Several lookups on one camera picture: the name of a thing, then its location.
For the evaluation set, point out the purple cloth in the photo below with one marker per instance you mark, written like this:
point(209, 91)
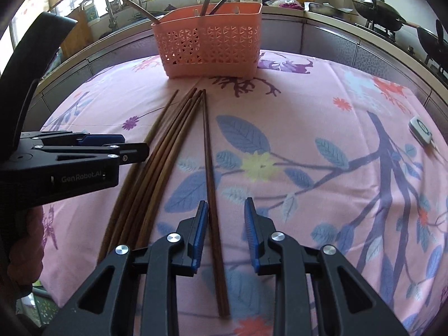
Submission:
point(290, 5)

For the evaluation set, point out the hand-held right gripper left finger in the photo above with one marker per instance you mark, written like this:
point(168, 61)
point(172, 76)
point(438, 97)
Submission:
point(200, 241)

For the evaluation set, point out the long brown wooden chopstick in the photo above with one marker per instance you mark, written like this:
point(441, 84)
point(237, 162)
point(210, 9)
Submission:
point(210, 182)

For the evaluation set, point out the black wok with lid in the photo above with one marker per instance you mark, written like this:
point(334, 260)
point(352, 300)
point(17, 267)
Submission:
point(432, 42)
point(379, 10)

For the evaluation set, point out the dish soap bottle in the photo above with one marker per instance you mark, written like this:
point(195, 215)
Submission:
point(91, 12)

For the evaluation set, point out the bundle of brown chopsticks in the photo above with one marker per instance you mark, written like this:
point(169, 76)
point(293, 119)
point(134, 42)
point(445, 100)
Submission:
point(162, 154)

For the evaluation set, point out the white remote fob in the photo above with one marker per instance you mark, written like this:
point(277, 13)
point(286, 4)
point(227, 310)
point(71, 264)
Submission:
point(420, 127)

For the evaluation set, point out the person's left hand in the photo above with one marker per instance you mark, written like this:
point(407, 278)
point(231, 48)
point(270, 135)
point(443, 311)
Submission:
point(31, 241)

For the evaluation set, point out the black gas stove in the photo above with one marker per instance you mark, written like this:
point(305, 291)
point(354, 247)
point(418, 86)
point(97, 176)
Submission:
point(385, 33)

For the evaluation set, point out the chopsticks in basket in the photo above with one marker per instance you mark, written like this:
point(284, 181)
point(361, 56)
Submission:
point(133, 3)

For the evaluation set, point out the metal bowl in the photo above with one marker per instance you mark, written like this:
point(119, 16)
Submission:
point(325, 8)

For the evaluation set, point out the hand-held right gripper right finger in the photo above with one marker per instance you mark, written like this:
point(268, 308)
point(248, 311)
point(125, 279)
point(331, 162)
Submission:
point(250, 238)

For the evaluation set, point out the pink floral tablecloth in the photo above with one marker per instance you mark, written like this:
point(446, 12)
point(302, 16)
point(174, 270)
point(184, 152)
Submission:
point(297, 112)

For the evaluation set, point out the pink plastic utensil basket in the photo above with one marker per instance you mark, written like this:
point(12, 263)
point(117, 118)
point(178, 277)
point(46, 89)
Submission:
point(210, 42)

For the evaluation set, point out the wooden cutting board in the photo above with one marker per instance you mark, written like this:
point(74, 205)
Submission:
point(78, 36)

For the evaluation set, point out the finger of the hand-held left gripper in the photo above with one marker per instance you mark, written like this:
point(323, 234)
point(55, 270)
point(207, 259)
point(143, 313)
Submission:
point(105, 140)
point(133, 152)

